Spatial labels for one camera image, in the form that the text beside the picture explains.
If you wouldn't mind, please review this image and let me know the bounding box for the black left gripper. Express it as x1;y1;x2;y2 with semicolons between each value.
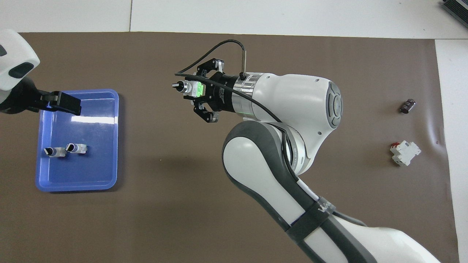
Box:
0;77;82;116

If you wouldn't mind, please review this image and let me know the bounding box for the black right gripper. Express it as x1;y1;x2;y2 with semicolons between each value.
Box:
193;57;238;124

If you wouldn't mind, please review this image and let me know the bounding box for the blue plastic tray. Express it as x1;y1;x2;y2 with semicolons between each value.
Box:
35;89;120;193

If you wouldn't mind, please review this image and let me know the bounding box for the brown table mat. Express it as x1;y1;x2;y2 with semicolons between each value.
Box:
0;32;460;263

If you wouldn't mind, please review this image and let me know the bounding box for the small dark electronic component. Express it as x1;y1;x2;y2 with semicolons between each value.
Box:
400;98;416;114

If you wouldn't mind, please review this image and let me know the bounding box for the white circuit breaker red lever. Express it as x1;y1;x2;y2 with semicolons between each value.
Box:
390;141;422;167

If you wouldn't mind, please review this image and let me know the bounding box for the black electronics box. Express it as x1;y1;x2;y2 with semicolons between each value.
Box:
441;0;468;23

